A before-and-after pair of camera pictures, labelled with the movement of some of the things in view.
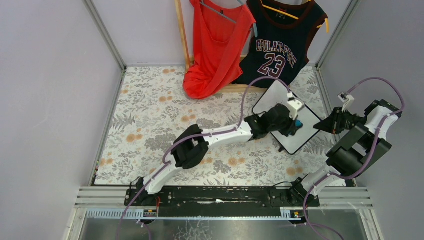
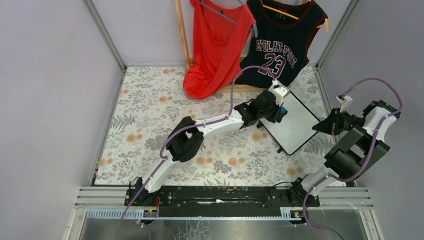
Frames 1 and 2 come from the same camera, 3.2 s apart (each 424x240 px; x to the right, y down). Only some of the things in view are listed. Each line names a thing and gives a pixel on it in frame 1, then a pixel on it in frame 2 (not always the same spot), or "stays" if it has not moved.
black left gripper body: x=288 y=122 -> x=273 y=108
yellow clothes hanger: x=292 y=16 stays
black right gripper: x=336 y=120 stays
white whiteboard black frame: x=276 y=93 stays
